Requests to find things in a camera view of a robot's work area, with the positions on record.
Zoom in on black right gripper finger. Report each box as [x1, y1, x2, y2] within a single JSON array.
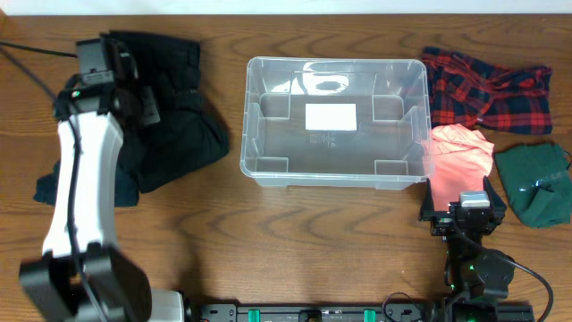
[[418, 179, 435, 221], [483, 176, 507, 219]]

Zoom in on black trousers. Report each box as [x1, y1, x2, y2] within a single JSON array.
[[107, 30, 230, 193]]

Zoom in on clear plastic storage container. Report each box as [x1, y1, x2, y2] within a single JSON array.
[[240, 56, 434, 191]]

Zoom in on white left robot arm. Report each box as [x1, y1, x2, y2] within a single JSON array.
[[19, 71, 187, 321]]

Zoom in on white label in container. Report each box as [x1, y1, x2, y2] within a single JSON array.
[[305, 104, 358, 131]]

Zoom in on dark green folded garment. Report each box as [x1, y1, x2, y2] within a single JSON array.
[[494, 143, 571, 228]]

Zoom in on pink folded garment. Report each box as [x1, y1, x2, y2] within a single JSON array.
[[430, 124, 494, 211]]

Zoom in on red plaid flannel shirt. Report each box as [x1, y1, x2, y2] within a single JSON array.
[[422, 47, 553, 135]]

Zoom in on dark navy folded garment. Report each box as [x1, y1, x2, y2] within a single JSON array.
[[33, 161, 139, 208]]

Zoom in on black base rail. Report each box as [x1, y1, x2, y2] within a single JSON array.
[[191, 302, 537, 322]]

